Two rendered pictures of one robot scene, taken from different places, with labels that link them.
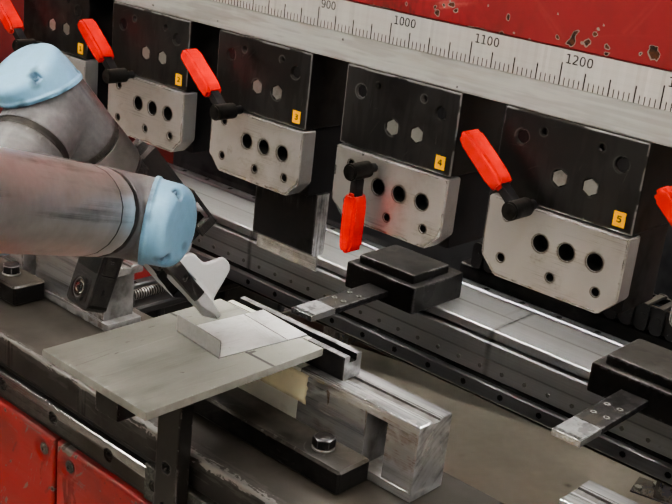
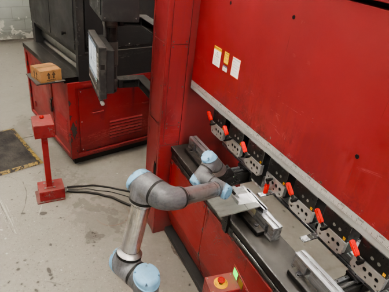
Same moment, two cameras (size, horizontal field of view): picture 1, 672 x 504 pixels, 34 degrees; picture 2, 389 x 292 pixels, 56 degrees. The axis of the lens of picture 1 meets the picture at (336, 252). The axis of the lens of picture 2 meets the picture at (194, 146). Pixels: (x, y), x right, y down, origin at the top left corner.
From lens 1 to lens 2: 0.91 m
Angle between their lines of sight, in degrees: 21
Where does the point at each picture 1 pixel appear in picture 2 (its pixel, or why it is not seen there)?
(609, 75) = (313, 182)
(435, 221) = (281, 193)
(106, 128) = (220, 166)
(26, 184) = (201, 194)
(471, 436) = not seen: hidden behind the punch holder
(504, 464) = not seen: hidden behind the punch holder
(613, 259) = (309, 215)
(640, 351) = not seen: hidden behind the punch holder
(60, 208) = (206, 196)
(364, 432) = (264, 225)
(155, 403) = (222, 214)
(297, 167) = (259, 171)
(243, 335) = (244, 199)
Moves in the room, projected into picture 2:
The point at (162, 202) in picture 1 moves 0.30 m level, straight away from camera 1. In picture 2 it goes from (225, 190) to (234, 159)
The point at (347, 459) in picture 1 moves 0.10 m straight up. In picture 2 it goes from (260, 229) to (263, 216)
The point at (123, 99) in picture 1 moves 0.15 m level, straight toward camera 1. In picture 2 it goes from (229, 142) to (226, 154)
